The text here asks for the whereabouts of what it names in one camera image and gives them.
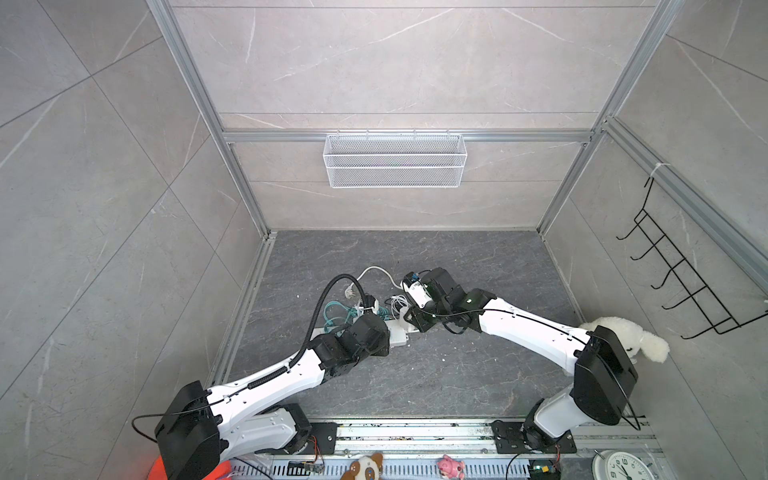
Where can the white alarm clock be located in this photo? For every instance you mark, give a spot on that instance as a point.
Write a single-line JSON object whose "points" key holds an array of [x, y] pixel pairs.
{"points": [[619, 465]]}

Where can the red plush toy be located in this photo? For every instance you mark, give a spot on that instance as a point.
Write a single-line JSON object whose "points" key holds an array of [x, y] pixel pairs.
{"points": [[222, 471]]}

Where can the brown white plush toy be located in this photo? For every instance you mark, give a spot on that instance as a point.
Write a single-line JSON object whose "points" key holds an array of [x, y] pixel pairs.
{"points": [[368, 467]]}

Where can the black wall hook rack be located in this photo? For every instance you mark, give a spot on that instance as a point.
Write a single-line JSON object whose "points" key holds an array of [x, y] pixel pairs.
{"points": [[696, 290]]}

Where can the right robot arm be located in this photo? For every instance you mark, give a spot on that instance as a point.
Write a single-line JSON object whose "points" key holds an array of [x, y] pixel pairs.
{"points": [[602, 372]]}

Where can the pink plush toy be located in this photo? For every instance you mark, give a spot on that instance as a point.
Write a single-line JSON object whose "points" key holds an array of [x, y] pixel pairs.
{"points": [[451, 469]]}

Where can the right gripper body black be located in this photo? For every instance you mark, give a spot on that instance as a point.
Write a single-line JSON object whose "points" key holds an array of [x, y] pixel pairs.
{"points": [[433, 313]]}

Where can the white wire mesh basket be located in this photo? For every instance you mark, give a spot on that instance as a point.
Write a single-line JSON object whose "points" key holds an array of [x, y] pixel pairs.
{"points": [[394, 160]]}

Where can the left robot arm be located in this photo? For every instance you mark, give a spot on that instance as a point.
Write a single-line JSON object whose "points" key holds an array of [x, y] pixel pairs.
{"points": [[206, 426]]}

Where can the white multicolour power strip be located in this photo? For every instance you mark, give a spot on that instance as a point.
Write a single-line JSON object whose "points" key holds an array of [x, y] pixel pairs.
{"points": [[399, 333]]}

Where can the white plush dog toy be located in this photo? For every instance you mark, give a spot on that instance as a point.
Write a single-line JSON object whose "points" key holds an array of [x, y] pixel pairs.
{"points": [[634, 339]]}

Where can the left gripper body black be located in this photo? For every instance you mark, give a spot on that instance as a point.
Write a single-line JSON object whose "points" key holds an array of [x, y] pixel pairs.
{"points": [[382, 347]]}

